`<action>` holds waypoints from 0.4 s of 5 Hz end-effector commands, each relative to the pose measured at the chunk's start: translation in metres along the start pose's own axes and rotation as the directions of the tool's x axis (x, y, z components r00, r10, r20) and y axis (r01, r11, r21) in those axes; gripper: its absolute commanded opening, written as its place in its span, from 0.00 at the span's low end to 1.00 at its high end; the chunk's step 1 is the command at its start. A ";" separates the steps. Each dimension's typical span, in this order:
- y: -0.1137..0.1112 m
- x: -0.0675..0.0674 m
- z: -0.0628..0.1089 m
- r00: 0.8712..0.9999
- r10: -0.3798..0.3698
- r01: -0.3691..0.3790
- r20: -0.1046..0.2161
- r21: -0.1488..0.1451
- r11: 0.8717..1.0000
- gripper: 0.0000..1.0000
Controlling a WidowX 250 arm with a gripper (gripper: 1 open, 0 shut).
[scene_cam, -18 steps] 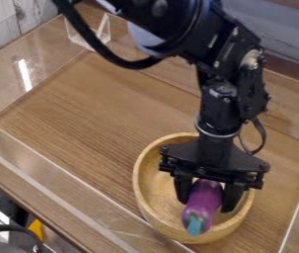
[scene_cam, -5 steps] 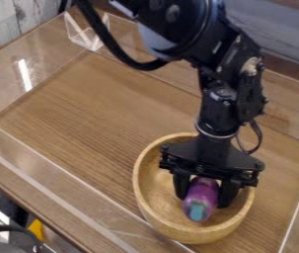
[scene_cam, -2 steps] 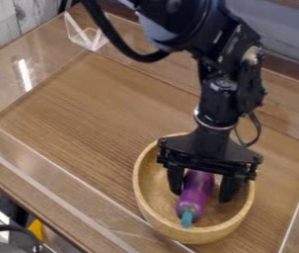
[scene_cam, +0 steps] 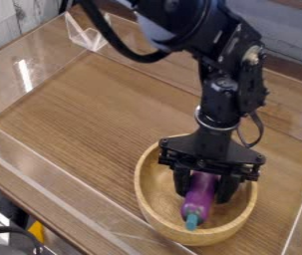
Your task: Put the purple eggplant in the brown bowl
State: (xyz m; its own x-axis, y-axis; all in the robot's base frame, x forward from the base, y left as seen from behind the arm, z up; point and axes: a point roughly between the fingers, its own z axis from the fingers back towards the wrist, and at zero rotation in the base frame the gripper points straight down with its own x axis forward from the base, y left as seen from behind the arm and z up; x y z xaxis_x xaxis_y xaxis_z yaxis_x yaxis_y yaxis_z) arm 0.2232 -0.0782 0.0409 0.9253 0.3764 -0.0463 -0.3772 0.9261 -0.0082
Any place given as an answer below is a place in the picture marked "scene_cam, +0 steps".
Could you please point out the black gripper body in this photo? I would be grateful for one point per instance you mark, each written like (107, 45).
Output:
(210, 152)

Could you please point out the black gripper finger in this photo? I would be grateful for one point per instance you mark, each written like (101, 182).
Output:
(226, 187)
(181, 177)

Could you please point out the purple toy eggplant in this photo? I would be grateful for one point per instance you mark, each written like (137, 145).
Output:
(198, 199)

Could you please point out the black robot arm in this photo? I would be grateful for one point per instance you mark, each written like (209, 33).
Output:
(225, 44)

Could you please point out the brown wooden bowl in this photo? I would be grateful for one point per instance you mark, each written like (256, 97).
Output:
(160, 205)

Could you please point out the yellow tag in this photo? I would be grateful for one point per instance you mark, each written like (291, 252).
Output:
(36, 230)

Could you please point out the clear acrylic front wall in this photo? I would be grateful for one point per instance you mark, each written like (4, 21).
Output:
(71, 208)

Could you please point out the clear acrylic corner bracket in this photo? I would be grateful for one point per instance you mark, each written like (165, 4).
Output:
(87, 38)

